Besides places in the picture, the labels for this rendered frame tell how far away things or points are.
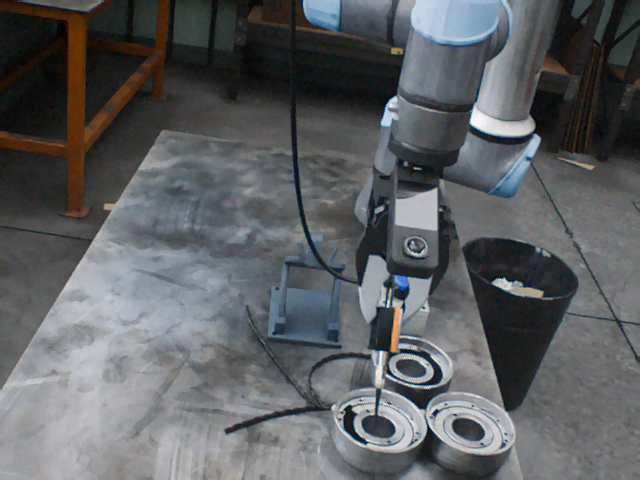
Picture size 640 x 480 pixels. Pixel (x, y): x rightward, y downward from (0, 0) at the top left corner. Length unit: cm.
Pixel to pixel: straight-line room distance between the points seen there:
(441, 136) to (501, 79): 51
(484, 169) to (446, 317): 27
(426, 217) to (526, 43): 53
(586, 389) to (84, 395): 191
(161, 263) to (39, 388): 32
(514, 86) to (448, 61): 53
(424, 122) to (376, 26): 15
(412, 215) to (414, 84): 12
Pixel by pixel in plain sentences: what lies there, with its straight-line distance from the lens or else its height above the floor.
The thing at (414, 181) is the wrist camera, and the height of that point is 112.
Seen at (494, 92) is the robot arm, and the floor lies 109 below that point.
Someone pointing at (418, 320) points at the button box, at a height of 83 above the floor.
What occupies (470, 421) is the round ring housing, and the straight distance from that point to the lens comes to 94.
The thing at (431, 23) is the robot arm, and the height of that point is 127.
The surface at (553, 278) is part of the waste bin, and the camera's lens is 233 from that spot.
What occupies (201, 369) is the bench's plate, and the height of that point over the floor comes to 80.
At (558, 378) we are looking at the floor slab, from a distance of 258.
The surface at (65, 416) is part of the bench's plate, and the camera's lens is 90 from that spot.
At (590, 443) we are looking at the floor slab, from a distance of 237.
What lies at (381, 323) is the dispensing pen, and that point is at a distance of 82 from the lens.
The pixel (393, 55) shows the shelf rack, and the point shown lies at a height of 40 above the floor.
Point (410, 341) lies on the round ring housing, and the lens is 102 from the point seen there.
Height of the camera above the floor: 140
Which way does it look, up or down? 28 degrees down
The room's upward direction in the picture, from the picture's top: 10 degrees clockwise
